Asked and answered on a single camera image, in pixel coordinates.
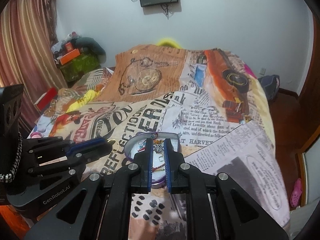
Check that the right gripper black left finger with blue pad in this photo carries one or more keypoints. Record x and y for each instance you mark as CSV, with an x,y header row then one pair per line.
x,y
99,207

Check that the beaded bracelet jewelry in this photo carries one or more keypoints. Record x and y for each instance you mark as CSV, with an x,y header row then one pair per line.
x,y
158,155

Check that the yellow pillow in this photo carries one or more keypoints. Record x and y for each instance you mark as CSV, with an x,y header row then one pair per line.
x,y
167,42

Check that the purple heart-shaped jewelry tin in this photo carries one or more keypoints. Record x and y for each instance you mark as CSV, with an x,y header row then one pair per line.
x,y
137,144

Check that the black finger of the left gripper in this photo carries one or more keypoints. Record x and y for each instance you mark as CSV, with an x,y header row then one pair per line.
x,y
90,155

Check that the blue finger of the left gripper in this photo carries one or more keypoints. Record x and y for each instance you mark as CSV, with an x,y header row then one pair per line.
x,y
89,144

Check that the green covered side table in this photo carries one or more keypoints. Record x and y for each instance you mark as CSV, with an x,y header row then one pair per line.
x,y
79,66

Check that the striped red gold curtain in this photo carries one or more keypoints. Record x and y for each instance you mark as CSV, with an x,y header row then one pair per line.
x,y
28,32

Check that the dark green clothing pile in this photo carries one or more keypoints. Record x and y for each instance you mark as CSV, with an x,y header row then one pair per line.
x,y
90,43

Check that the orange box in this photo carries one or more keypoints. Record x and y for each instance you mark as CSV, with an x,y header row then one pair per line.
x,y
69,56

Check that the brown wooden wardrobe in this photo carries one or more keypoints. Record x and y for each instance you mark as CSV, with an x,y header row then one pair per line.
x,y
296,120

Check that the white wall socket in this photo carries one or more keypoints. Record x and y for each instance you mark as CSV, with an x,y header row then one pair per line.
x,y
262,71

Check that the dark blue backpack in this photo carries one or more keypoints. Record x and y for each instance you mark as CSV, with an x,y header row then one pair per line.
x,y
270,85

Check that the red box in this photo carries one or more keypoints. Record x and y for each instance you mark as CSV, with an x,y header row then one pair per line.
x,y
45,99

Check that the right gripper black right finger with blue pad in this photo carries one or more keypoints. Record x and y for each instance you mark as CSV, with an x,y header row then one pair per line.
x,y
217,207

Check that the newspaper print bed cover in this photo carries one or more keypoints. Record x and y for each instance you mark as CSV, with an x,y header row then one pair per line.
x,y
219,111

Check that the pink croc shoe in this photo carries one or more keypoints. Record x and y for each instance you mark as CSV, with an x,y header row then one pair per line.
x,y
296,193

